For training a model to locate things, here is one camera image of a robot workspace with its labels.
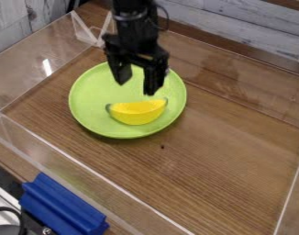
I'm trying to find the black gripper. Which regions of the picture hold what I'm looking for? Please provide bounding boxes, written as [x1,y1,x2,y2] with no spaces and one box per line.
[101,12,169,95]

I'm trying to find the yellow toy banana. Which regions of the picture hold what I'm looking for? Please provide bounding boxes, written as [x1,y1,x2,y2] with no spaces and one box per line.
[105,98,168,126]

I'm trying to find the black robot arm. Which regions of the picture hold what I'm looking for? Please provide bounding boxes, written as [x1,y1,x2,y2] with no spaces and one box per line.
[101,0,169,95]

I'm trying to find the green round plate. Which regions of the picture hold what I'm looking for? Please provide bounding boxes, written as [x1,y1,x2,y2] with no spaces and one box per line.
[68,62,187,139]

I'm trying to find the blue plastic clamp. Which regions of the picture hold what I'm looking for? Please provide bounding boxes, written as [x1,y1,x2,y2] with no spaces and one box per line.
[20,173,109,235]

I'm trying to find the clear acrylic corner bracket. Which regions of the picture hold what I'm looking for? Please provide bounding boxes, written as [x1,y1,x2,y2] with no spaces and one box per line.
[69,11,116,48]

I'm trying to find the clear acrylic tray wall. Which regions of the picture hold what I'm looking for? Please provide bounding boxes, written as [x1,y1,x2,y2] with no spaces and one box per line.
[0,112,195,235]

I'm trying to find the black cable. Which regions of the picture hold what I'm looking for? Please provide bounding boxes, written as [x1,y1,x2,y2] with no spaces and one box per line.
[0,207,26,235]

